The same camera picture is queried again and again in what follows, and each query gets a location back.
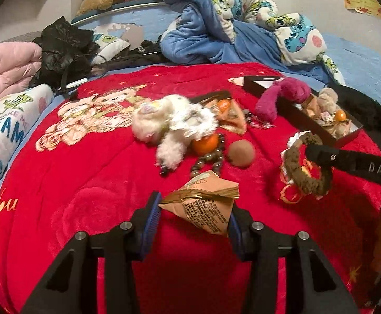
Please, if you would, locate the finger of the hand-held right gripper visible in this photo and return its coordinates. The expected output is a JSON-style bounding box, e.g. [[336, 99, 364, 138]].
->
[[305, 144, 381, 188]]

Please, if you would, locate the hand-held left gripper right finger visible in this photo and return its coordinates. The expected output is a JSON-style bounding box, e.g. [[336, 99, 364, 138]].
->
[[228, 209, 353, 314]]

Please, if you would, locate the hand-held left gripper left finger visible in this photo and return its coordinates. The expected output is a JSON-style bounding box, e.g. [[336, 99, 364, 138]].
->
[[20, 191, 163, 314]]

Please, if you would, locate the brown gold-edged triangular packet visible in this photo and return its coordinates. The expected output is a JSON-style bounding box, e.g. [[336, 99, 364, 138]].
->
[[158, 170, 240, 239]]

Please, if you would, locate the brown white crochet ring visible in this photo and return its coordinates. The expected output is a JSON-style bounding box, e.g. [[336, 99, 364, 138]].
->
[[279, 131, 334, 204]]

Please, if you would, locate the black tray box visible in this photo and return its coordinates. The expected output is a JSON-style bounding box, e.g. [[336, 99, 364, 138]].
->
[[244, 75, 364, 148]]

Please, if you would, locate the black fuzzy cloth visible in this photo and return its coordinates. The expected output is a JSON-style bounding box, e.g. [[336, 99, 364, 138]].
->
[[327, 85, 381, 132]]

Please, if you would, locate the small beige plush toy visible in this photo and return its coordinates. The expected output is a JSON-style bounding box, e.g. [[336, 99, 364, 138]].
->
[[317, 88, 340, 112]]

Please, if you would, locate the brown felt ball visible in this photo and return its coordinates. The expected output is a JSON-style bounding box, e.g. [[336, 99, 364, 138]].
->
[[227, 139, 256, 168]]

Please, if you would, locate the red printed blanket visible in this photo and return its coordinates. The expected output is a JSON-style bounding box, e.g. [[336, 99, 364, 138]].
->
[[0, 62, 381, 314]]

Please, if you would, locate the pink plush toy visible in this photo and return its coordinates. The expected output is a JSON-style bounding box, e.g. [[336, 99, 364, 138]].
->
[[255, 78, 312, 121]]

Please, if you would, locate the white fluffy plush toy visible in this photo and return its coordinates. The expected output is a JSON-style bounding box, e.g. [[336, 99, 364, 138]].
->
[[131, 94, 219, 171]]

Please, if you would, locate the white cylinder charger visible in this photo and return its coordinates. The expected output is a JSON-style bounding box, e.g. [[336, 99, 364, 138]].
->
[[64, 78, 89, 89]]

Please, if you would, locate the black lace cloth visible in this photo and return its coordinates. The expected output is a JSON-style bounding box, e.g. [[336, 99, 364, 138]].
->
[[92, 40, 166, 72]]

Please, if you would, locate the white printed long pillow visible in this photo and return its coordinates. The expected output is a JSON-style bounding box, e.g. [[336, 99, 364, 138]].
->
[[0, 83, 55, 203]]

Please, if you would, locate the small white monster pillow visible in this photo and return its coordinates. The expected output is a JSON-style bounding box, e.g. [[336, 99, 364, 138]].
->
[[92, 33, 131, 65]]

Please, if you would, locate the blue monster print blanket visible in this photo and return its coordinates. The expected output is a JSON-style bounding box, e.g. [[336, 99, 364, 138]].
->
[[159, 0, 346, 86]]

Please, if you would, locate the black shiny jacket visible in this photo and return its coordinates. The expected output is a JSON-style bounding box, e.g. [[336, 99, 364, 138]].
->
[[28, 16, 100, 89]]

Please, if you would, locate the pink quilt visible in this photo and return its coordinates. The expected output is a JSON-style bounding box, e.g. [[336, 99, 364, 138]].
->
[[0, 42, 43, 105]]

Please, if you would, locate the dark bead bracelet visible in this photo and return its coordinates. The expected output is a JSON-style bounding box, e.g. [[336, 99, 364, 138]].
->
[[159, 133, 227, 179]]

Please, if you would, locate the beaded keychain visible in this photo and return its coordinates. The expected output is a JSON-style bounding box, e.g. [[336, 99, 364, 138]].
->
[[244, 109, 278, 133]]

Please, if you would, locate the grey bed rail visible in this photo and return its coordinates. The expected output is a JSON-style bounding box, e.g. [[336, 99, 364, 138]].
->
[[72, 0, 178, 25]]

